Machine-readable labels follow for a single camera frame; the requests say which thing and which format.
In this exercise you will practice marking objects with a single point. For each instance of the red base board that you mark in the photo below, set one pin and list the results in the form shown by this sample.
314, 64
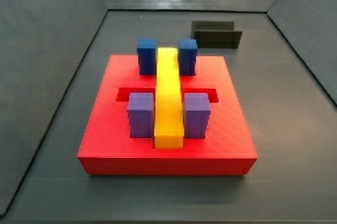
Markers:
110, 152

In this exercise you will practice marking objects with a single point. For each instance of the black angle fixture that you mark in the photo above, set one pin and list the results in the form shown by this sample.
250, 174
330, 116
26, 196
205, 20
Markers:
214, 34

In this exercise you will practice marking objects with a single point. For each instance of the yellow long bar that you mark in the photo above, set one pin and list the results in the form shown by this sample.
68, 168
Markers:
168, 119

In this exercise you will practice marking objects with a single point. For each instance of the purple left front post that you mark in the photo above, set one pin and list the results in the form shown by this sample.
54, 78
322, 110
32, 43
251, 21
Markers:
141, 114

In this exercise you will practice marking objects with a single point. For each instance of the purple post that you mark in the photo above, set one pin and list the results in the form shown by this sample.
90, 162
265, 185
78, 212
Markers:
141, 114
196, 114

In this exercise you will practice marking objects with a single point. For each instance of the purple right front post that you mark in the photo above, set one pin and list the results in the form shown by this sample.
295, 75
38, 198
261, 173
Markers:
196, 114

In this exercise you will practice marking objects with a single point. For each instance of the blue right rear post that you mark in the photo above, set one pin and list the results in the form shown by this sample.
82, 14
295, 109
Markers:
186, 53

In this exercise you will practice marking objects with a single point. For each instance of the blue post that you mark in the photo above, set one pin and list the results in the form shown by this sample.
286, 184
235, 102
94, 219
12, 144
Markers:
186, 53
146, 49

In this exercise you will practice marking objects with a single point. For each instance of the blue left rear post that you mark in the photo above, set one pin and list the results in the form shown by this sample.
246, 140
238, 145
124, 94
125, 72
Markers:
146, 49

